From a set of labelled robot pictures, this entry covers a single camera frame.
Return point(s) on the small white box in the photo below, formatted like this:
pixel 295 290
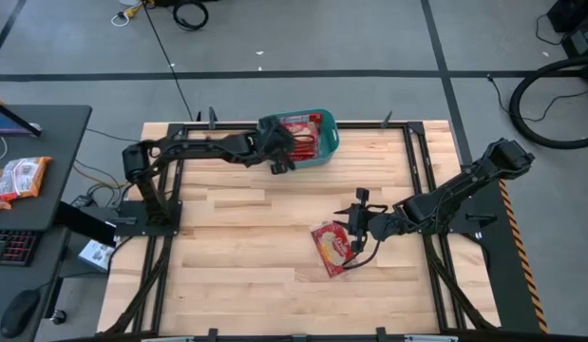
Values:
pixel 96 255

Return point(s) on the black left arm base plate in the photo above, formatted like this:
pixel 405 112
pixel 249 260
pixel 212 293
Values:
pixel 132 223

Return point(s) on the black keyboard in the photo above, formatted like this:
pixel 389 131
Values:
pixel 11 247

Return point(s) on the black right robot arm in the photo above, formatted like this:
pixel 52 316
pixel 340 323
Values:
pixel 464 183

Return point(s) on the black power adapter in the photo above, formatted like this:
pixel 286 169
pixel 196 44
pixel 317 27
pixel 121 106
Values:
pixel 82 202

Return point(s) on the black frame clamp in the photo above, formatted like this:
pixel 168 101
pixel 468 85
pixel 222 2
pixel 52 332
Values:
pixel 386 119
pixel 212 118

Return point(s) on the desk monitor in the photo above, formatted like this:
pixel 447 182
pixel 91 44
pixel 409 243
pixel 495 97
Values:
pixel 8 121

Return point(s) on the teal plastic basket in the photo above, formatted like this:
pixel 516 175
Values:
pixel 329 138

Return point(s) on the black computer mouse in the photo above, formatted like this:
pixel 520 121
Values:
pixel 18 311

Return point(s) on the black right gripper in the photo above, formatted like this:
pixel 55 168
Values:
pixel 365 223

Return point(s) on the black desk caster wheel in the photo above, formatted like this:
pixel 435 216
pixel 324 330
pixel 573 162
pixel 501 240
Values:
pixel 59 317

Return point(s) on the black aluminium table frame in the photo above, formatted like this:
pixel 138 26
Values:
pixel 369 126

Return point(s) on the black orange hazard tape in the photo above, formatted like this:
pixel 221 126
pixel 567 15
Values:
pixel 524 256

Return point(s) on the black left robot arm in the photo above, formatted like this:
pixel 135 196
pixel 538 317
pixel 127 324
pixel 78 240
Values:
pixel 203 147

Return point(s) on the black desk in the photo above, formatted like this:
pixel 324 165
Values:
pixel 61 142

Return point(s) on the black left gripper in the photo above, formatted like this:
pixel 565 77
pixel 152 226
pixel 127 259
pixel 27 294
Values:
pixel 274 142

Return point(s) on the black equipment case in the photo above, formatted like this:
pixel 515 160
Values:
pixel 578 24

